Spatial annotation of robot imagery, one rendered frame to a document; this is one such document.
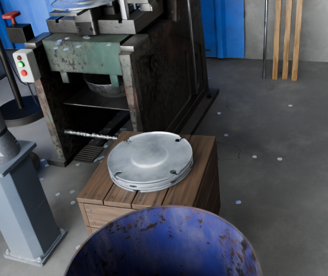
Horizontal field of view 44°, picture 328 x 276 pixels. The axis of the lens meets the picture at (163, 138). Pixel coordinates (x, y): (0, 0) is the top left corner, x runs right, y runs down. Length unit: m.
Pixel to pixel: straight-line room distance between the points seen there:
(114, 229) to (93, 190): 0.33
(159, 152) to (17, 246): 0.67
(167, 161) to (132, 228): 0.35
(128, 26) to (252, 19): 1.38
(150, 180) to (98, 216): 0.22
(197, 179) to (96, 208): 0.34
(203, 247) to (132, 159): 0.43
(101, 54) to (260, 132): 0.93
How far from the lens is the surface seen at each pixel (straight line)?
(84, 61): 1.78
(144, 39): 1.67
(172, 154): 1.36
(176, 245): 1.12
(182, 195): 1.25
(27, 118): 2.63
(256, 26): 2.93
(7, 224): 1.59
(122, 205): 1.26
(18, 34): 1.92
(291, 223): 1.65
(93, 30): 1.77
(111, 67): 1.72
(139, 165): 1.33
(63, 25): 1.89
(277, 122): 2.23
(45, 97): 1.94
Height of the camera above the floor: 1.17
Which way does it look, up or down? 33 degrees down
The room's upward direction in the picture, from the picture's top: 8 degrees counter-clockwise
